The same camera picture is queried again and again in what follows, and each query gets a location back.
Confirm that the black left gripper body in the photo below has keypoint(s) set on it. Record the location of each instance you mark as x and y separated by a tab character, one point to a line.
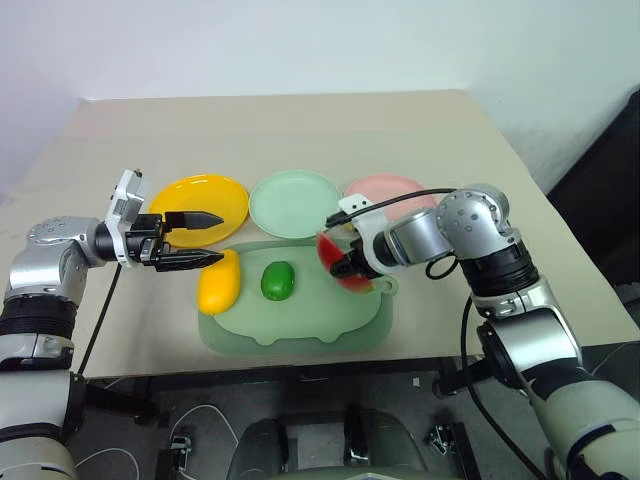
145	240

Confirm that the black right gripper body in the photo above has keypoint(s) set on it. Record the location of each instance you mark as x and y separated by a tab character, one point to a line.
359	265

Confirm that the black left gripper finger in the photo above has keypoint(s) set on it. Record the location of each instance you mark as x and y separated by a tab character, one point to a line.
190	259
195	219

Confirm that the red toy watermelon slice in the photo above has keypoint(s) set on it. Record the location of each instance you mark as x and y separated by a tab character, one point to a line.
327	250

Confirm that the green toy pepper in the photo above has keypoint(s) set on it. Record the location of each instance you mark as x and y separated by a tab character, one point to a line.
277	280

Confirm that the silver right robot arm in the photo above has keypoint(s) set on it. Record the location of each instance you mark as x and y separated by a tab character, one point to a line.
470	215

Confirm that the yellow plate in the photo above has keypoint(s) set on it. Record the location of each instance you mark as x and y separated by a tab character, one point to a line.
200	195

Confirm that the pink plate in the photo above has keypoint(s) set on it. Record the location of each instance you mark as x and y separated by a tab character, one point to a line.
385	185

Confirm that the pale green plate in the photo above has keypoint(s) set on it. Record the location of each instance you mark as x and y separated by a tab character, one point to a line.
290	200

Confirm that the yellow toy mango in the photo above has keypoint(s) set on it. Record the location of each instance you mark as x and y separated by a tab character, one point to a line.
217	285

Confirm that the pale green silicone mat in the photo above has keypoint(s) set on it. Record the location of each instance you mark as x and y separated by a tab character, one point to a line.
310	320

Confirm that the dark rounded shape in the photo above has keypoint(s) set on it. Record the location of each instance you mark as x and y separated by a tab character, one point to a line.
260	445
395	440

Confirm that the grey robot chest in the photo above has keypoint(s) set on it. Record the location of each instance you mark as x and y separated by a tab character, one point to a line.
370	476

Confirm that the dark bulky case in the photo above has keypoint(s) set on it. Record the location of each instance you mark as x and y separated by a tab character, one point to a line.
600	175

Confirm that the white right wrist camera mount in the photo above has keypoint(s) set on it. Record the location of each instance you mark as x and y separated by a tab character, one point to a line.
365	225

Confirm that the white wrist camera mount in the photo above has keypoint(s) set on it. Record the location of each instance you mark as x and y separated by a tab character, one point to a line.
127	197
365	225

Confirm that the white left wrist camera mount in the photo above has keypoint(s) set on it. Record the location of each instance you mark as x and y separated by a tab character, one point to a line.
127	197

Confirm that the black table frame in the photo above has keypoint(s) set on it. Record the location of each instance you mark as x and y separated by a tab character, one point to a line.
135	397

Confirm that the black metal post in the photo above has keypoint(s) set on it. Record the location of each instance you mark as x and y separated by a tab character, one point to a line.
356	435

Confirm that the metal caster bracket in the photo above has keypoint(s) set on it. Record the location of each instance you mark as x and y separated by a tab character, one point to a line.
181	442
442	437

